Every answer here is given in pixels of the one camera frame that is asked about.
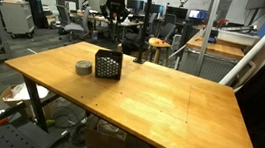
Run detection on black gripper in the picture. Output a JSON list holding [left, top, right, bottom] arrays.
[[97, 0, 133, 26]]

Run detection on black perforated crate box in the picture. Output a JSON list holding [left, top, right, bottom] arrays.
[[92, 48, 125, 82]]

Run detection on box with white bag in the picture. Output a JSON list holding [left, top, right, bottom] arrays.
[[0, 79, 51, 113]]

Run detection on small cardboard box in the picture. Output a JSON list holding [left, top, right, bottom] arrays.
[[83, 116, 130, 148]]

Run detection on black vertical stand pole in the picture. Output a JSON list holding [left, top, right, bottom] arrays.
[[133, 0, 154, 65]]

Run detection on grey office chair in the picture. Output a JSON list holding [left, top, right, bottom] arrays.
[[53, 3, 93, 44]]

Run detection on round wooden stool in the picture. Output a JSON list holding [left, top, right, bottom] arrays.
[[145, 36, 174, 68]]

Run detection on computer monitor lit screen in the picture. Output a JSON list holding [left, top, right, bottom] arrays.
[[187, 8, 210, 22]]

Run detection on silver aluminium pole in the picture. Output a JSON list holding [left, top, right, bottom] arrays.
[[194, 0, 223, 78]]

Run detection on white rolling cabinet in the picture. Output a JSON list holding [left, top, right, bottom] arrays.
[[0, 0, 39, 41]]

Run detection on wooden-top workbench with drawers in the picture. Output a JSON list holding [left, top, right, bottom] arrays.
[[176, 28, 249, 86]]

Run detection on black metal table leg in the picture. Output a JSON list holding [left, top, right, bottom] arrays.
[[17, 75, 55, 133]]

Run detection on grey plastic tray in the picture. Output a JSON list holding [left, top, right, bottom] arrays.
[[216, 27, 263, 48]]

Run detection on white diagonal pole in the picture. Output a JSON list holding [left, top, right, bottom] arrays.
[[218, 0, 265, 92]]

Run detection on black perforated panel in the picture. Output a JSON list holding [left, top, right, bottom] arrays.
[[0, 118, 68, 148]]

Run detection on grey duct tape roll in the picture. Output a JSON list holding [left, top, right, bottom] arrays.
[[73, 58, 94, 77]]

